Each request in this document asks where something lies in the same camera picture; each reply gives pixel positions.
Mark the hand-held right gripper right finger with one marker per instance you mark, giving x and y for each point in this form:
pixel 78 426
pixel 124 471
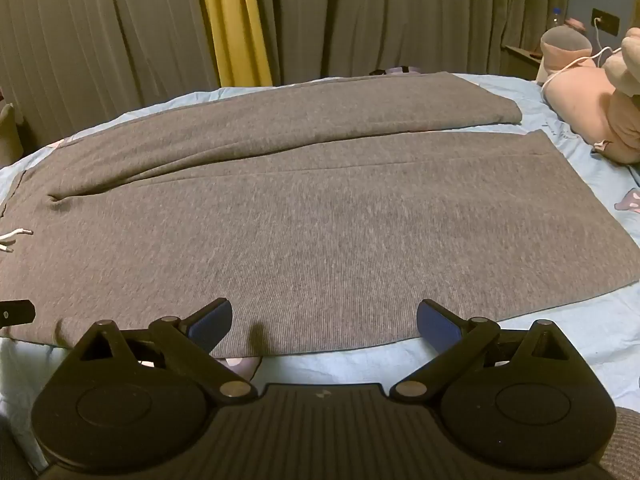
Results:
pixel 434 320

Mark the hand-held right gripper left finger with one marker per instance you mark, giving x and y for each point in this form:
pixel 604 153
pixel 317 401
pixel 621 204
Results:
pixel 216 319

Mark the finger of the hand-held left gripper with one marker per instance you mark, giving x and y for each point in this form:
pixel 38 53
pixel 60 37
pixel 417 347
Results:
pixel 17 312

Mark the grey pants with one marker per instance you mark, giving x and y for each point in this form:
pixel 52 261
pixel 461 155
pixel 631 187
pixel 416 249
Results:
pixel 320 210

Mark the light blue bed sheet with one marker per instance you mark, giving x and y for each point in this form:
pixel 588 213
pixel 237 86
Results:
pixel 590 185

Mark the purple dark object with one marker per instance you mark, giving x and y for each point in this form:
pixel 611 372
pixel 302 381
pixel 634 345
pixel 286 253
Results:
pixel 400 69

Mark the pink plush toy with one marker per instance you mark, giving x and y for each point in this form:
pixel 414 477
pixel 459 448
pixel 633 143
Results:
pixel 600 105

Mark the dark bedside table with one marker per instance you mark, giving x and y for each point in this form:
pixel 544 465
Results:
pixel 520 60

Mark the grey curtain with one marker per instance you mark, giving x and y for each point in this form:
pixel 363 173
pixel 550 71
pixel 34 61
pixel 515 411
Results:
pixel 100 50
pixel 400 10

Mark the yellow curtain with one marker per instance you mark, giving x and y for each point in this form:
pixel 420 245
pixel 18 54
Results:
pixel 235 25

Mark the pink grey round plush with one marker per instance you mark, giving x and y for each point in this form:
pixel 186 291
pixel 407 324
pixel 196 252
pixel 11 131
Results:
pixel 565 47

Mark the clear water bottle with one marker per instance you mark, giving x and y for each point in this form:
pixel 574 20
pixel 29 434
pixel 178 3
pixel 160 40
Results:
pixel 556 17

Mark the dark wall socket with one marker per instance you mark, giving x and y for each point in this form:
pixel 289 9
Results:
pixel 606 21

